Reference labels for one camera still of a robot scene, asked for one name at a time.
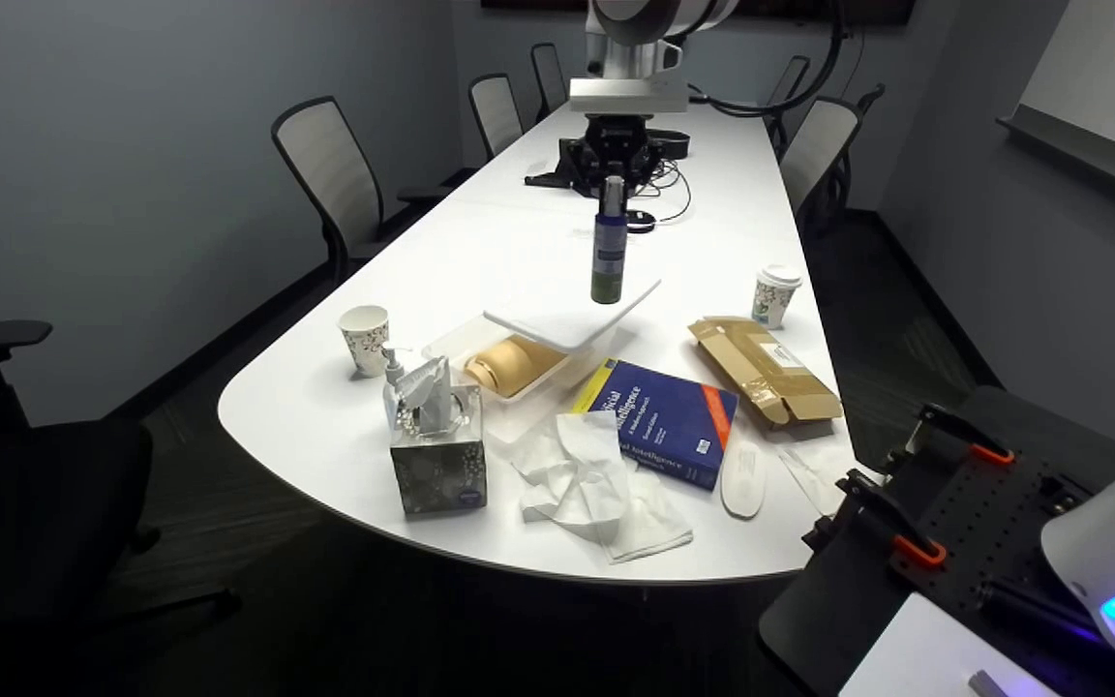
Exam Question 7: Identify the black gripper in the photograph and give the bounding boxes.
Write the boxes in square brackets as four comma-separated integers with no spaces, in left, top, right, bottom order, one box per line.
[578,115,663,218]

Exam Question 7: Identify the blue spray bottle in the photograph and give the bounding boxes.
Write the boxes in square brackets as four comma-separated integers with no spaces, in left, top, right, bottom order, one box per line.
[592,173,625,307]

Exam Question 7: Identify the white container lid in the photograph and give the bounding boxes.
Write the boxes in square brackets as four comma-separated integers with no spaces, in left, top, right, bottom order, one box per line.
[485,276,663,348]

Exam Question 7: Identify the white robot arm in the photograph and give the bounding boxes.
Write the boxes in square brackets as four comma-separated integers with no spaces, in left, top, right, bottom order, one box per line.
[567,0,739,197]

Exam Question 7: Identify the clear food container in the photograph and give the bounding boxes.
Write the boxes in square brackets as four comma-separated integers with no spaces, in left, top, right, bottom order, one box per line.
[421,319,606,406]

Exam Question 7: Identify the far mesh office chair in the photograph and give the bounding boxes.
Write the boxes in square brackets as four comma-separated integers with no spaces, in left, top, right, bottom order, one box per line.
[529,44,563,115]

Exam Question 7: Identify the mesh office chair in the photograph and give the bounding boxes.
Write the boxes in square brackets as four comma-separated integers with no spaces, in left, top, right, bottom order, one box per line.
[529,44,563,115]
[270,98,384,276]
[467,75,522,155]

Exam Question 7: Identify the middle mesh office chair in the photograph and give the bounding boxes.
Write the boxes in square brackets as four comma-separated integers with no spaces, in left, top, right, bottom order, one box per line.
[467,75,522,155]

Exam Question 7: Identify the white lidded coffee cup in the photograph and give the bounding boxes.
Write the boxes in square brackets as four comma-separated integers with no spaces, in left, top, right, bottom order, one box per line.
[752,267,801,330]

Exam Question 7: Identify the right side office chair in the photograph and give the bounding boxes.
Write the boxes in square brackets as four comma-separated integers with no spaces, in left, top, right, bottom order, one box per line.
[780,86,881,213]

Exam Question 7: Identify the flat cardboard box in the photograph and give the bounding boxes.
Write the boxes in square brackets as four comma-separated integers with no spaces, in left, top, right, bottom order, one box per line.
[689,319,838,427]

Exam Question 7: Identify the blue and orange book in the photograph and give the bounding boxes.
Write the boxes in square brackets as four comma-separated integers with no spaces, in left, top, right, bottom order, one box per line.
[574,361,739,492]

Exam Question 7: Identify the small paper cup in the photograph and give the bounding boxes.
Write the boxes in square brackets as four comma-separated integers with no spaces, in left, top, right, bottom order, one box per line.
[336,307,390,379]

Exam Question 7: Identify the crumpled white napkins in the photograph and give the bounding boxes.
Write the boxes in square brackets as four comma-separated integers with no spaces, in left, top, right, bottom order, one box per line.
[513,410,691,561]

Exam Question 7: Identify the near mesh office chair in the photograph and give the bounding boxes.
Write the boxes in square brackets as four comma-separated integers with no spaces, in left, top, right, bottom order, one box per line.
[270,98,384,276]

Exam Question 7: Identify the white oval plastic piece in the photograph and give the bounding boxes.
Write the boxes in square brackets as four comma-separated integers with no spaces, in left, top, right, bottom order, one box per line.
[718,443,766,517]

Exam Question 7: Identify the white paper sheet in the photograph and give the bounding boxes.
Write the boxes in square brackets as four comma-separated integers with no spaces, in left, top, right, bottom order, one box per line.
[836,591,1058,697]

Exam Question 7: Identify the black armrest office chair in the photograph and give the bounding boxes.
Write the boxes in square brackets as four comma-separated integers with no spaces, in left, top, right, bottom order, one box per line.
[0,319,239,697]

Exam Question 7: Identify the black cable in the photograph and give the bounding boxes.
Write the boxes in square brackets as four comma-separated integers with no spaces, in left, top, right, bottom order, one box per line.
[618,157,703,235]

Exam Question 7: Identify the black clamp mount stand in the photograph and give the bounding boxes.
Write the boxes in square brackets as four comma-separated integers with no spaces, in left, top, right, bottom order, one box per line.
[757,388,1115,697]

